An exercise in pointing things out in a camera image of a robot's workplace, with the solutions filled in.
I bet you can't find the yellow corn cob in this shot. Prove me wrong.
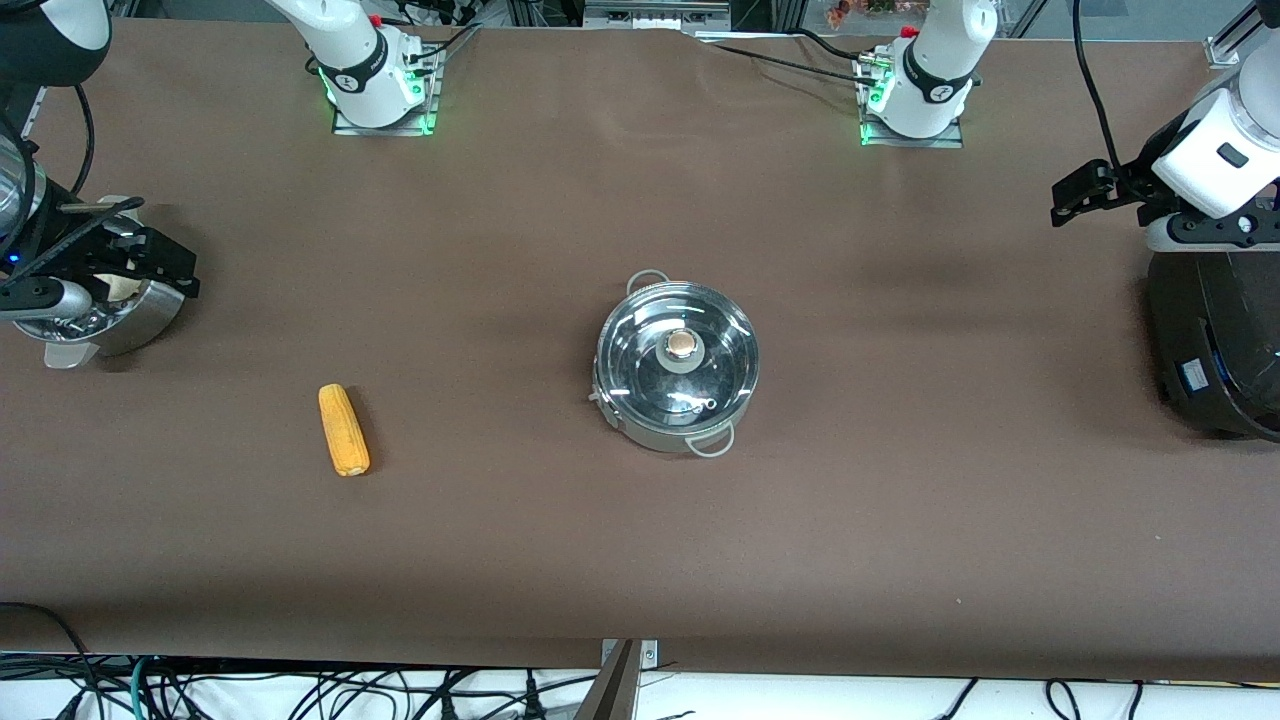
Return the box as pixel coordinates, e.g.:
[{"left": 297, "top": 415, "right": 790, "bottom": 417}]
[{"left": 318, "top": 383, "right": 372, "bottom": 478}]

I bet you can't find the glass lid with knob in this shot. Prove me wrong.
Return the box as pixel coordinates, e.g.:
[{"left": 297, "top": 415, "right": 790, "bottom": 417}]
[{"left": 597, "top": 283, "right": 759, "bottom": 426}]

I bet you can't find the steel steamer pot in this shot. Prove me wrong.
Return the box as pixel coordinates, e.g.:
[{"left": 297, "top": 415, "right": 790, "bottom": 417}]
[{"left": 15, "top": 195, "right": 191, "bottom": 371}]

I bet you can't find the black round appliance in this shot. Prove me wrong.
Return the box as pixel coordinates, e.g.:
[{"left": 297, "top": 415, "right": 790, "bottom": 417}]
[{"left": 1145, "top": 248, "right": 1280, "bottom": 443}]

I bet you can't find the orange red small object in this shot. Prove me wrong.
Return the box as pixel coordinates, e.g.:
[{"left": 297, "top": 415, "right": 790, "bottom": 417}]
[{"left": 825, "top": 0, "right": 901, "bottom": 27}]

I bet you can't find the grey metal box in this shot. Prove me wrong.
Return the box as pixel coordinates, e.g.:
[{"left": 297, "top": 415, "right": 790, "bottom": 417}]
[{"left": 585, "top": 0, "right": 731, "bottom": 31}]

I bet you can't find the dark brown beam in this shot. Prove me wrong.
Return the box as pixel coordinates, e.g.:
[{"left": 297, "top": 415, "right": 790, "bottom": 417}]
[{"left": 575, "top": 640, "right": 641, "bottom": 720}]

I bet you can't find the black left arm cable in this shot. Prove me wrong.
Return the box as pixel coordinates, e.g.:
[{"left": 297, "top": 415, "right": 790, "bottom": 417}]
[{"left": 1072, "top": 0, "right": 1129, "bottom": 173}]

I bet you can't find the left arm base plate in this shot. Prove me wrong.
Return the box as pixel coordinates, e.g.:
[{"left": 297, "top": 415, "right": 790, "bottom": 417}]
[{"left": 860, "top": 55, "right": 965, "bottom": 149}]

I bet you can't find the black base power cable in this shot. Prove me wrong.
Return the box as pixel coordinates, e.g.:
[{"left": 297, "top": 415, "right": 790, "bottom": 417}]
[{"left": 690, "top": 30, "right": 879, "bottom": 83}]

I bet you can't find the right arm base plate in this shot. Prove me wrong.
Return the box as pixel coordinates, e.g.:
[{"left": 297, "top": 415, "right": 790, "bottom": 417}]
[{"left": 332, "top": 45, "right": 442, "bottom": 136}]

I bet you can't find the black floor cable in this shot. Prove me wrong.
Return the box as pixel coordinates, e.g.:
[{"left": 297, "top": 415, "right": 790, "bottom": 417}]
[{"left": 0, "top": 600, "right": 96, "bottom": 720}]

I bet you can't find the green floor cable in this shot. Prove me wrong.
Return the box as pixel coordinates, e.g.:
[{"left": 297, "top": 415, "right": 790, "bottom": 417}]
[{"left": 128, "top": 655, "right": 157, "bottom": 720}]

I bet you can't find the steel pot with loop handles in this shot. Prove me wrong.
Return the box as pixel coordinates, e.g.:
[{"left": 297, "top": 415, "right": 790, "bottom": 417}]
[{"left": 588, "top": 268, "right": 761, "bottom": 459}]

